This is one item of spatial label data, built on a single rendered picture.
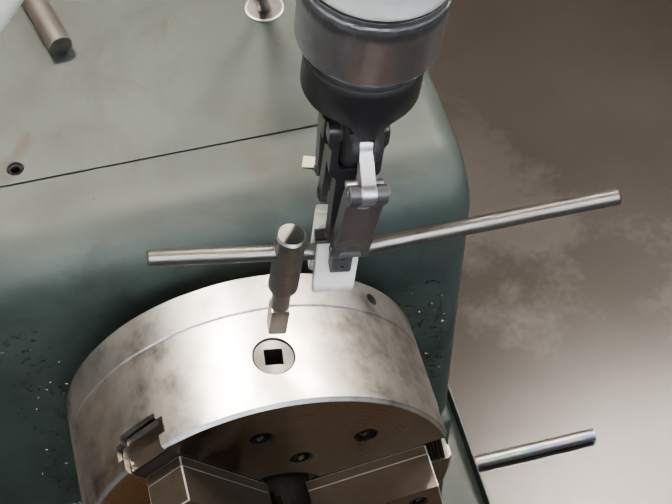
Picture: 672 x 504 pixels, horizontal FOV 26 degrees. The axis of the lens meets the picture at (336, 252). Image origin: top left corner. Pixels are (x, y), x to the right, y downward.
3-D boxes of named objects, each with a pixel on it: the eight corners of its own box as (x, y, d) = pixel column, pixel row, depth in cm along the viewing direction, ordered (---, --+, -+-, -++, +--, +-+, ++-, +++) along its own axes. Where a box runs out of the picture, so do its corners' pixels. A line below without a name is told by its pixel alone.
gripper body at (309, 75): (440, 90, 85) (418, 191, 93) (415, -9, 90) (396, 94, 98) (314, 95, 84) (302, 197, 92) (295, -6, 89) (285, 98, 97)
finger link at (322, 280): (361, 221, 101) (363, 230, 100) (351, 282, 106) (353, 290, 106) (319, 224, 100) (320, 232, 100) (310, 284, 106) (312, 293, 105)
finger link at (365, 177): (380, 96, 90) (396, 156, 87) (372, 156, 94) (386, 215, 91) (342, 97, 90) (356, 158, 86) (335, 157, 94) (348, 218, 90)
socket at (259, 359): (253, 395, 114) (254, 376, 112) (248, 360, 116) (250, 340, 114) (294, 392, 115) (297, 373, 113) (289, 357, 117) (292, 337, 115)
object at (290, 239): (263, 339, 110) (277, 247, 101) (260, 315, 111) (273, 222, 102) (292, 338, 110) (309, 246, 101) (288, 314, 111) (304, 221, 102)
